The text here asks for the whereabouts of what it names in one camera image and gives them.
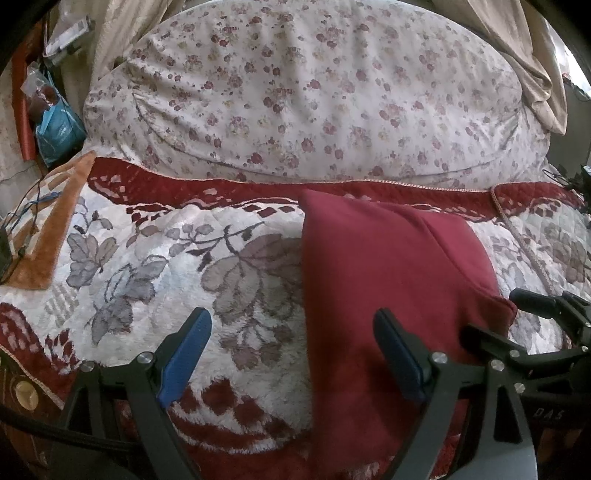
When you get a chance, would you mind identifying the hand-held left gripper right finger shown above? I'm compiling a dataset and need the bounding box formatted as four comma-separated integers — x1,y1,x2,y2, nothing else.
373,308,539,480

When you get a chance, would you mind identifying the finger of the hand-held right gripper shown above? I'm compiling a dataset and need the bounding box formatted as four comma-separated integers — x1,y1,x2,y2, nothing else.
461,323,527,365
509,287,591,344

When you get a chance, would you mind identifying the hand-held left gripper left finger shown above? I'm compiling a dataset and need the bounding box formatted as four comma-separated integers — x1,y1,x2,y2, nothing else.
48,307,213,480

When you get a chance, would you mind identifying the dark red sweater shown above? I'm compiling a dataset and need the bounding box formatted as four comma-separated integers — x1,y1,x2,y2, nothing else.
298,188,519,468

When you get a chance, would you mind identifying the white red floral blanket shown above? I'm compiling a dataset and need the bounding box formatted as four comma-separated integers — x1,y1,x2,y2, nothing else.
0,151,591,480

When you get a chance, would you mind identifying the orange brown cloth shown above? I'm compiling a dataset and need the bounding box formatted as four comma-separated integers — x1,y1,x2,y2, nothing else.
8,151,97,291

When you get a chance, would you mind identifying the beige curtain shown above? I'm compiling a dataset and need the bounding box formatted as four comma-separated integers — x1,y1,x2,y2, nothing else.
434,0,570,136
60,0,185,100

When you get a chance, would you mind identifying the blue plastic bag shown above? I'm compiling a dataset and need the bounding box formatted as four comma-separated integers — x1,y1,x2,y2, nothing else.
34,74,88,168

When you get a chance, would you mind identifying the floral patterned pillow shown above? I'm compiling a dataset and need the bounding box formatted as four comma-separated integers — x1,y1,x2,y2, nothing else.
82,0,553,193

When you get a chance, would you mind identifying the red orange rolled mat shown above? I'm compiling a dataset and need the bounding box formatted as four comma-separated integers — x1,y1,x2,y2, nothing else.
11,39,49,162

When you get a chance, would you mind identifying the clear plastic bag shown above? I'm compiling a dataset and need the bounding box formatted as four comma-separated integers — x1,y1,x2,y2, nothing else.
25,60,61,116

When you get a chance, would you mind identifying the black strap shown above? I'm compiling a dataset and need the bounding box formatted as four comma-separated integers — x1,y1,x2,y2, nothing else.
0,404,141,455

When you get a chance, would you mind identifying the blue black cable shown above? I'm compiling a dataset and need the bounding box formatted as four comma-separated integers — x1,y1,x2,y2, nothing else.
0,191,63,284

